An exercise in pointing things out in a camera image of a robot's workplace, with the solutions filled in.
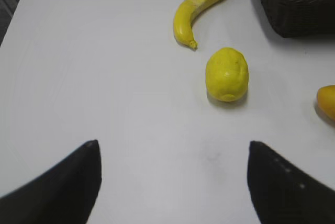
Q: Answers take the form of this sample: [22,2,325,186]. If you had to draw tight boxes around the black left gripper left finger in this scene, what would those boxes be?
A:
[1,140,102,223]

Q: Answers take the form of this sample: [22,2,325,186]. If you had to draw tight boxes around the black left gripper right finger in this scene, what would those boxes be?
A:
[248,141,334,223]

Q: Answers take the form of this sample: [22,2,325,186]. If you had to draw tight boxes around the yellow orange mango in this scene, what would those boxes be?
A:
[317,85,335,121]

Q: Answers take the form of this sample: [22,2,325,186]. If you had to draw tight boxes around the black wicker basket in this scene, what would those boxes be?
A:
[260,0,334,38]

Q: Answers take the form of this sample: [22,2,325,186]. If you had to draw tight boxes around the yellow lemon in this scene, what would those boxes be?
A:
[205,47,249,102]

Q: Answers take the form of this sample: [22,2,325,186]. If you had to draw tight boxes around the yellow banana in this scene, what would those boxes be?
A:
[173,0,221,50]

